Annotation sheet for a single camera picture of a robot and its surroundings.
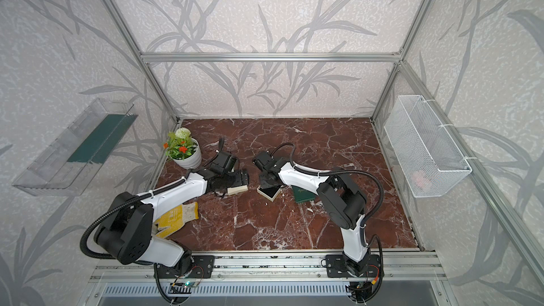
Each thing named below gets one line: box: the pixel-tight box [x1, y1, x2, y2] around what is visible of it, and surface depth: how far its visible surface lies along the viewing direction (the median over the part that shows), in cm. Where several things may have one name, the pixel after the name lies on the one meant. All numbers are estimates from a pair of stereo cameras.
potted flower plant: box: [162, 126, 202, 170], surface depth 93 cm
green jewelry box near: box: [291, 184, 319, 204], surface depth 90 cm
